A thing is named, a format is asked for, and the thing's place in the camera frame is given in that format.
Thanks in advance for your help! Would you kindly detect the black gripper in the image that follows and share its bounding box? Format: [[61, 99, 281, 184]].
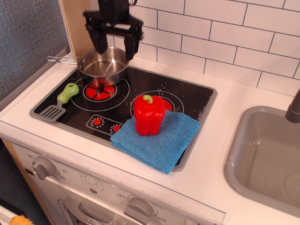
[[83, 0, 143, 60]]

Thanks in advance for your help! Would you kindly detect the stainless steel pot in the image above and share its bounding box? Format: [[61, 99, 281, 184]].
[[46, 47, 129, 87]]

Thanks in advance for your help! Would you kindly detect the black toy stove top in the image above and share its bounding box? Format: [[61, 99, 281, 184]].
[[29, 64, 218, 173]]

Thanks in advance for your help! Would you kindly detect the red toy bell pepper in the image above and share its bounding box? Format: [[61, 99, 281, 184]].
[[134, 95, 166, 136]]

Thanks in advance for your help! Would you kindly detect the blue folded cloth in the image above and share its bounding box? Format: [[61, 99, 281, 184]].
[[111, 111, 201, 174]]

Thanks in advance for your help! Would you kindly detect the left grey oven knob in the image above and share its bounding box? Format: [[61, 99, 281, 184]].
[[32, 156, 56, 180]]

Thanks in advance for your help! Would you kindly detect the grey oven knob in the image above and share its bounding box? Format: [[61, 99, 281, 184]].
[[32, 156, 56, 180], [124, 198, 154, 225]]

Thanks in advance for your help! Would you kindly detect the right grey oven knob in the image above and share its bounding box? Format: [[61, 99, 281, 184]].
[[124, 198, 154, 225]]

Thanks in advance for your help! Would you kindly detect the grey faucet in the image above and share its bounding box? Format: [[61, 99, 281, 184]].
[[285, 90, 300, 123]]

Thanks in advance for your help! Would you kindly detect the grey sink basin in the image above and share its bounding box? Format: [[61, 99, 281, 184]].
[[224, 106, 300, 218]]

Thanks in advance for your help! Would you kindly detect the orange object at corner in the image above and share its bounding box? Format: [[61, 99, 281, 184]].
[[9, 215, 33, 225]]

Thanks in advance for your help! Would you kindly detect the wooden side post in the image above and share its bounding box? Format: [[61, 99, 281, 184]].
[[58, 0, 94, 57]]

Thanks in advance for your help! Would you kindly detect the green handled grey spatula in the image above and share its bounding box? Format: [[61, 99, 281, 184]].
[[39, 83, 79, 122]]

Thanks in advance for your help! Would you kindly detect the grey oven door handle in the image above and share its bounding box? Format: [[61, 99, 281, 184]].
[[63, 198, 138, 225]]

